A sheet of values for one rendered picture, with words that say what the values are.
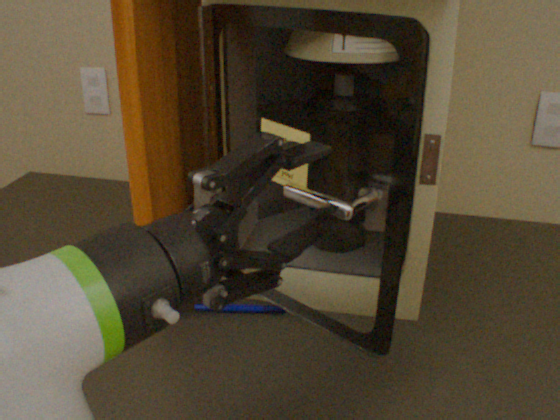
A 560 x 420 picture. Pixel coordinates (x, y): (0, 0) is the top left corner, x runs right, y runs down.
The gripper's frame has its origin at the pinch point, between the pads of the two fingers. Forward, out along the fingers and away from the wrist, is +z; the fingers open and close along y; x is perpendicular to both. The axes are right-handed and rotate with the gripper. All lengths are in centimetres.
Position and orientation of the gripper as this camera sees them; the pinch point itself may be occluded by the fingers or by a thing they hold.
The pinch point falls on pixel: (306, 195)
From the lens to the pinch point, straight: 55.5
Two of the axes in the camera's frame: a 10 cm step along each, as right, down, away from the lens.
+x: -7.5, -2.8, 6.0
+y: 0.0, -9.0, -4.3
